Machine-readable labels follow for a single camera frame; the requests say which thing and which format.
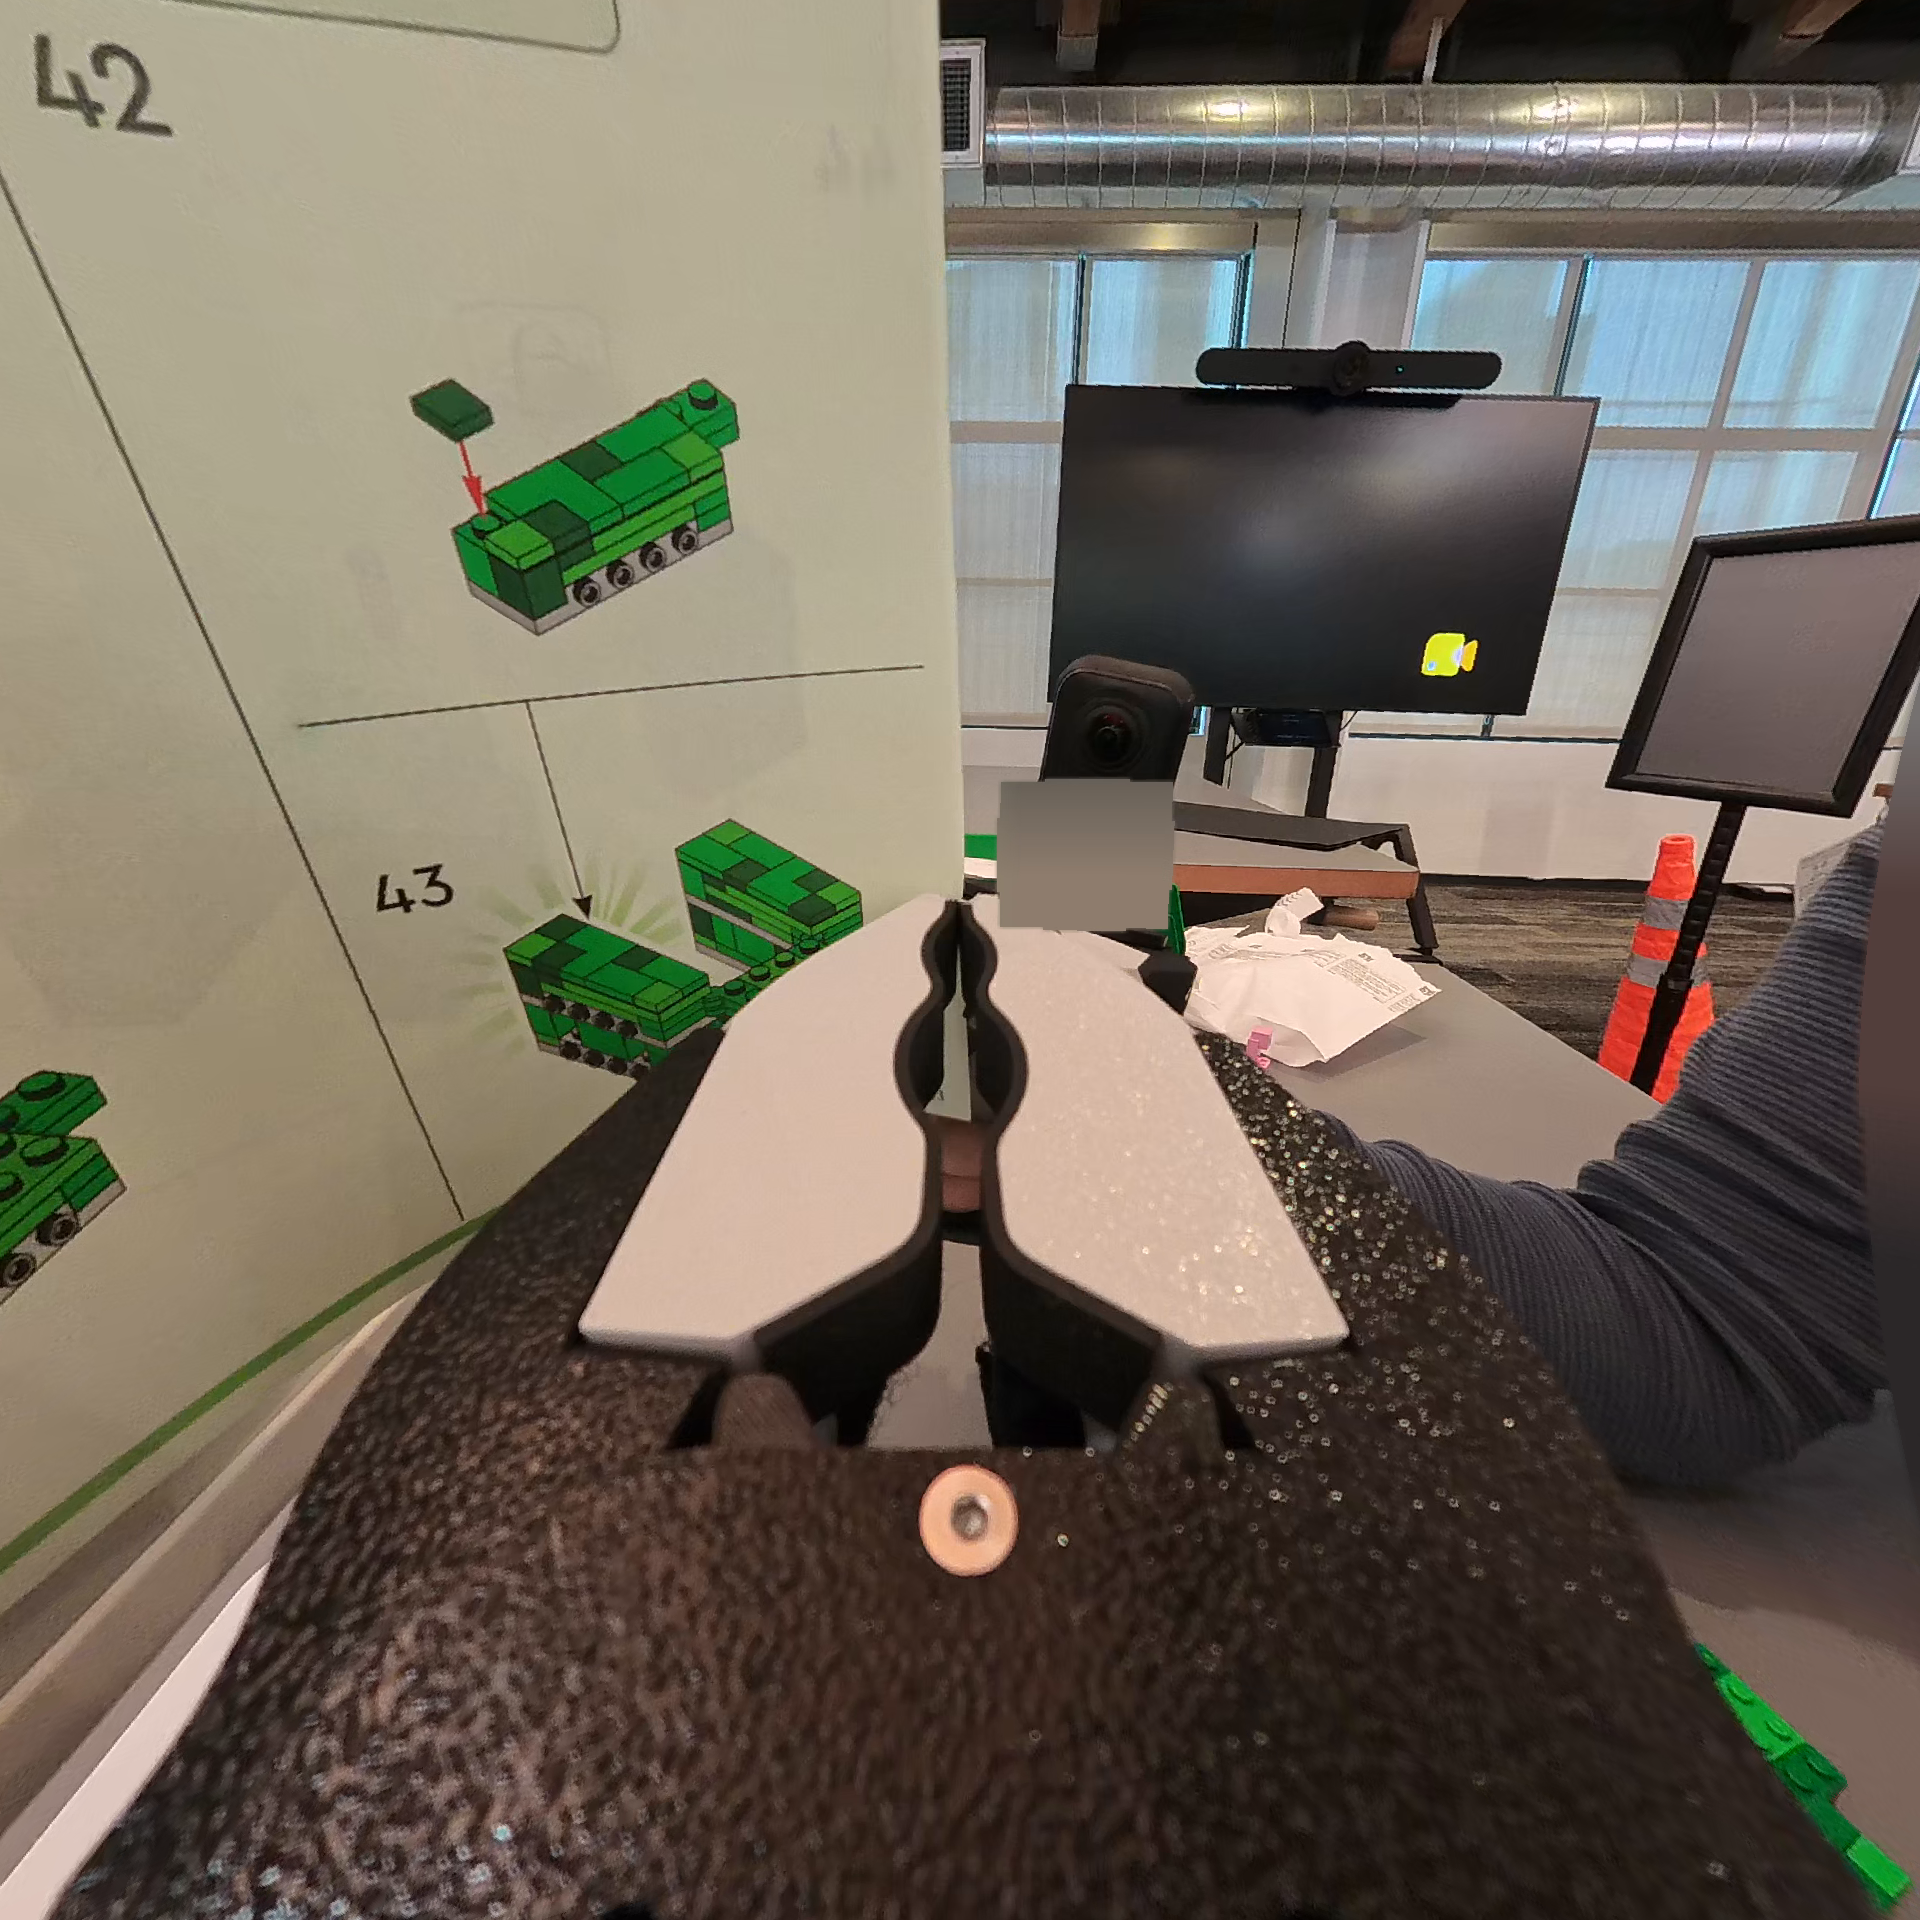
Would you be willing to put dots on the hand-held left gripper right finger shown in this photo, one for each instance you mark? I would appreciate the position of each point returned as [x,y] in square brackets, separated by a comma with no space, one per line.
[1154,1187]

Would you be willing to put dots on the black monitor on pole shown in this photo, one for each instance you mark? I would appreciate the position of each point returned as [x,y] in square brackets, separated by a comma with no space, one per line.
[1754,659]

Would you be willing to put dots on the green brick build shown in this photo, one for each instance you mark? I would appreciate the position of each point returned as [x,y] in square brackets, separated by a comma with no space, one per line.
[1784,1754]

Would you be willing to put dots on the person's right forearm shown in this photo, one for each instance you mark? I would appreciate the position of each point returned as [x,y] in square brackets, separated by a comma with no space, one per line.
[1693,1275]

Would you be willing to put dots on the brown wooden board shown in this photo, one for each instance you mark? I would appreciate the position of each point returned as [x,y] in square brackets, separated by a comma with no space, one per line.
[1291,882]

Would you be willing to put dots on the grey desk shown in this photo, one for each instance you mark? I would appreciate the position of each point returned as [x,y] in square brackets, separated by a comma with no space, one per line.
[1502,1094]

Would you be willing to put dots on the white crumpled paper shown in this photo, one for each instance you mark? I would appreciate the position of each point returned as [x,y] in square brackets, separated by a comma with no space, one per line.
[1318,992]

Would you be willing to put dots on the silver ventilation duct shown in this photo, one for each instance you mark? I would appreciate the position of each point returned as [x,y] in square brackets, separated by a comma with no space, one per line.
[1426,137]

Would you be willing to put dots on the instruction booklet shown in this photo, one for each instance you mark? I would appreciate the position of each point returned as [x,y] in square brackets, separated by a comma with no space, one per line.
[299,752]

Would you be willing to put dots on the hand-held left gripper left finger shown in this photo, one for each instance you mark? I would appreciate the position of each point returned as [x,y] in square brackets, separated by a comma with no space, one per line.
[779,1171]

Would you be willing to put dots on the white wall vent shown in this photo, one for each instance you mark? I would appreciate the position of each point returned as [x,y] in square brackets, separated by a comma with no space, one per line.
[962,97]

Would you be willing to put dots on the black monitor stand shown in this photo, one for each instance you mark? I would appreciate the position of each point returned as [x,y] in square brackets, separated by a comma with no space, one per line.
[1318,764]

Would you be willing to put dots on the black video bar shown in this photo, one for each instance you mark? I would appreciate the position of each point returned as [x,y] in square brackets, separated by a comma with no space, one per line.
[1350,369]

